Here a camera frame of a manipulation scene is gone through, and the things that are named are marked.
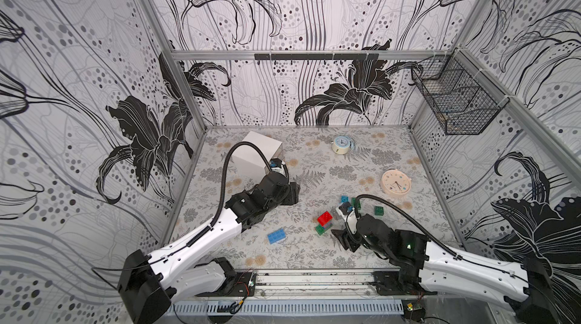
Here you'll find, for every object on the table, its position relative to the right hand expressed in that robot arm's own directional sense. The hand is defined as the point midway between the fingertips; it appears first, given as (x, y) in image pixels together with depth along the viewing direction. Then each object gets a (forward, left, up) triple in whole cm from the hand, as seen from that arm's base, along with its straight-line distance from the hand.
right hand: (340, 224), depth 77 cm
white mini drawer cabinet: (+22, +34, +6) cm, 42 cm away
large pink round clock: (+21, -27, -7) cm, 35 cm away
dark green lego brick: (+9, -17, -8) cm, 21 cm away
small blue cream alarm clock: (+41, -6, -5) cm, 41 cm away
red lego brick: (+1, +5, +2) cm, 6 cm away
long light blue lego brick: (-2, +23, -7) cm, 24 cm away
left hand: (+9, +16, +7) cm, 19 cm away
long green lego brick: (0, +6, -6) cm, 8 cm away
